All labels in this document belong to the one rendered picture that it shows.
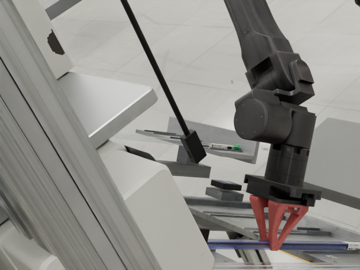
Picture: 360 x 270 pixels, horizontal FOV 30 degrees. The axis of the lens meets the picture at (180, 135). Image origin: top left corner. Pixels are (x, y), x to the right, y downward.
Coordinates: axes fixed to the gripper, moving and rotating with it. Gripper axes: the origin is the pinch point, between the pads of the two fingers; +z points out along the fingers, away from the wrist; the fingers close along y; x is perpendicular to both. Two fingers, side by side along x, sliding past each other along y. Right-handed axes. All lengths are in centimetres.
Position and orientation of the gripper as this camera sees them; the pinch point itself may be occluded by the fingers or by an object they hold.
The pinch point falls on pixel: (270, 243)
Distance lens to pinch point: 100.3
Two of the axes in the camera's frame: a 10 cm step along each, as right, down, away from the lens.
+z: -1.9, 9.8, 0.4
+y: 6.0, 1.5, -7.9
